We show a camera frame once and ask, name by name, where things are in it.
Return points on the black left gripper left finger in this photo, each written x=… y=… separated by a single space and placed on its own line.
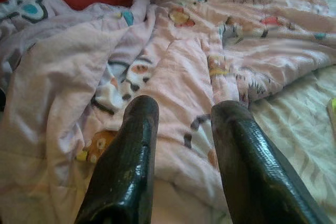
x=126 y=171

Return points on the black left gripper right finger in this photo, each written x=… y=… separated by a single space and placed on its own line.
x=252 y=171

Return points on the pink cartoon print blanket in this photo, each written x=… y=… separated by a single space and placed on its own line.
x=183 y=77

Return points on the grey floral bed sheet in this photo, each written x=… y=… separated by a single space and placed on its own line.
x=302 y=142

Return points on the yellow green item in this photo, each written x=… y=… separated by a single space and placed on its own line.
x=333 y=107

